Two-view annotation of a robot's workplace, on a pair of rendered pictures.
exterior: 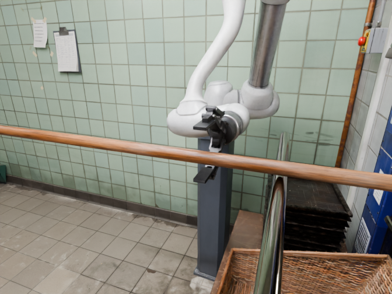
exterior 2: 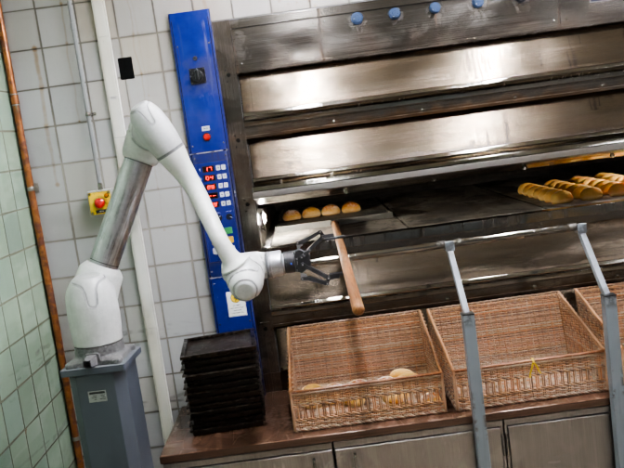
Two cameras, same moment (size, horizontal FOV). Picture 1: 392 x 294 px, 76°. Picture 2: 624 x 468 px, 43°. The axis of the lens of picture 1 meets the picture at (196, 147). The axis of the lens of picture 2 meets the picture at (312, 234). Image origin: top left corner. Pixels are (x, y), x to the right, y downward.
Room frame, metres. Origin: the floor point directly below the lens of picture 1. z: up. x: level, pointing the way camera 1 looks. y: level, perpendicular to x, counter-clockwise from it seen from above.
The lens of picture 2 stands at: (1.52, 2.49, 1.63)
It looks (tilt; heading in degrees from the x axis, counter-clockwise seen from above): 7 degrees down; 250
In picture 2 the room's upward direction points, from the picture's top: 8 degrees counter-clockwise
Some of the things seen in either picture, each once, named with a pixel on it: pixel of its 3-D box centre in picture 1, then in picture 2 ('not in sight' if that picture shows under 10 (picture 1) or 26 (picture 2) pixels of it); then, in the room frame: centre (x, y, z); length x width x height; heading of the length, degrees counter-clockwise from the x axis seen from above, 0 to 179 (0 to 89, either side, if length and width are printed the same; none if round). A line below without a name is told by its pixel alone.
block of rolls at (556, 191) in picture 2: not in sight; (583, 186); (-0.91, -0.53, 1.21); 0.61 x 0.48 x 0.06; 70
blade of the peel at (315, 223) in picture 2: not in sight; (332, 217); (0.11, -1.12, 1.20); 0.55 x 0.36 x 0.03; 160
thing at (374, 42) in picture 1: (374, 41); (102, 201); (1.21, -0.79, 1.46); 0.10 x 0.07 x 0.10; 160
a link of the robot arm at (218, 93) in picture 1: (219, 101); (92, 307); (1.36, -0.13, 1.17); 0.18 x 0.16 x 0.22; 87
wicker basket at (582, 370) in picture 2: not in sight; (511, 346); (-0.13, -0.06, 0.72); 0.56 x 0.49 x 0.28; 161
